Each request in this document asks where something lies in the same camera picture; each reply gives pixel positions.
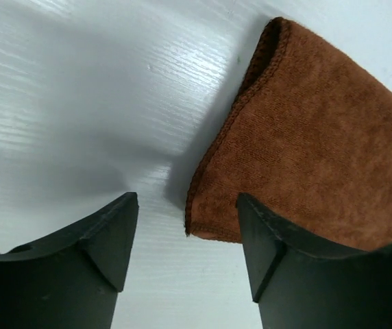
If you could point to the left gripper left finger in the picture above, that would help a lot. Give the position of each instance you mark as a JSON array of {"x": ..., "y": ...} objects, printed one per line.
[{"x": 70, "y": 278}]

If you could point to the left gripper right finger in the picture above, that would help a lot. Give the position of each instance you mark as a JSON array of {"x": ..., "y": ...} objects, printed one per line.
[{"x": 301, "y": 280}]

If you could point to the brown microfibre towel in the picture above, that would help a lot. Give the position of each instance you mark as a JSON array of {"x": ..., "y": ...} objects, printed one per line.
[{"x": 309, "y": 134}]

